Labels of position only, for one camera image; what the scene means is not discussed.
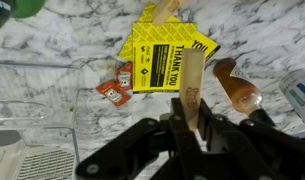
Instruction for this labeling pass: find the yellow printed card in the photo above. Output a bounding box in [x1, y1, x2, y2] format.
[117, 1, 222, 63]

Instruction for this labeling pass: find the clear acrylic tray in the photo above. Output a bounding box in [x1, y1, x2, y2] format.
[0, 59, 84, 180]

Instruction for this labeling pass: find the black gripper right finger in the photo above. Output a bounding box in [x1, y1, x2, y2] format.
[196, 99, 305, 180]

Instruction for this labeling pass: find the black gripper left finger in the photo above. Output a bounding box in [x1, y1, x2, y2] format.
[75, 97, 207, 180]

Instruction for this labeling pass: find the long wooden block with logo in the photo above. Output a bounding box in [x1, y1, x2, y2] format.
[178, 47, 207, 132]

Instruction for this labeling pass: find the red ketchup packet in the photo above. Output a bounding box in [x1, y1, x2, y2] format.
[95, 79, 132, 108]
[115, 61, 134, 92]

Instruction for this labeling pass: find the yellow thank you card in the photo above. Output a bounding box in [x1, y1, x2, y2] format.
[131, 21, 198, 94]

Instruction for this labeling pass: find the brown hot sauce bottle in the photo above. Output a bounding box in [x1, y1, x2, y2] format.
[212, 57, 277, 127]

